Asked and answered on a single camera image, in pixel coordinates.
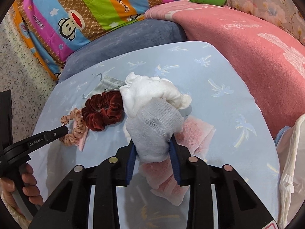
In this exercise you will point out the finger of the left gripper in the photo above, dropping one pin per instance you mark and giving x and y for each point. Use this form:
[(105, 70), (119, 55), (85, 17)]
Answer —
[(56, 133)]

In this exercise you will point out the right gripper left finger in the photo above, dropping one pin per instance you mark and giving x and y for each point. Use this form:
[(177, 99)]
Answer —
[(68, 205)]

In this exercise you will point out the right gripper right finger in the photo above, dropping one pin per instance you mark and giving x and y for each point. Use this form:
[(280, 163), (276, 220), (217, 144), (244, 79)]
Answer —
[(220, 198)]

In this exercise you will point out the peach dotted scrunchie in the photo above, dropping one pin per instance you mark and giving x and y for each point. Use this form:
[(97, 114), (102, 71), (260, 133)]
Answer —
[(78, 134)]

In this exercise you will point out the dark red velvet scrunchie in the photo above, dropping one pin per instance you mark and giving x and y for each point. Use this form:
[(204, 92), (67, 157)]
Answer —
[(102, 110)]

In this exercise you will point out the grey drawstring pouch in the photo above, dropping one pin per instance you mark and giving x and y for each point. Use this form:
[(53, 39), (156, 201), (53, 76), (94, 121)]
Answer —
[(102, 83)]

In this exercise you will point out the pink striped cloth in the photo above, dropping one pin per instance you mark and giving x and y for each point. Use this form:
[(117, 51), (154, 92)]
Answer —
[(166, 177)]

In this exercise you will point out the grey white sock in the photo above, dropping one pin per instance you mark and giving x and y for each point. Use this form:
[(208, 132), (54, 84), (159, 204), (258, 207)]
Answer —
[(152, 128)]

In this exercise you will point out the white glove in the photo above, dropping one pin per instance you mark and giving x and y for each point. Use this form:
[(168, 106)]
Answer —
[(139, 90)]

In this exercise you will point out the white lined trash bin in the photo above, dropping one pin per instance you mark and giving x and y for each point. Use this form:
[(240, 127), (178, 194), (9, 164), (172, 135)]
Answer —
[(290, 149)]

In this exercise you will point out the light blue patterned sheet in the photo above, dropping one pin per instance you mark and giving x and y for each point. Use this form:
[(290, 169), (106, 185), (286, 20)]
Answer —
[(219, 97)]

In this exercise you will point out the blue-grey velvet cushion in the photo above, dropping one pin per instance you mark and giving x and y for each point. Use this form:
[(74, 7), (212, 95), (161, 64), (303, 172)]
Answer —
[(135, 36)]

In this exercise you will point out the colourful monkey print pillow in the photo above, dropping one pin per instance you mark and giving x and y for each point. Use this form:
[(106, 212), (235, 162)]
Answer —
[(54, 29)]

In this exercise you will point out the pink bed blanket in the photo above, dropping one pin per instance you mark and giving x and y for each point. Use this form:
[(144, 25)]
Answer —
[(269, 60)]

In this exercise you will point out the grey floral quilt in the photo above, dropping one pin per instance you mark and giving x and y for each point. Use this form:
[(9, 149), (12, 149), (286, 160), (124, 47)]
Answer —
[(282, 13)]

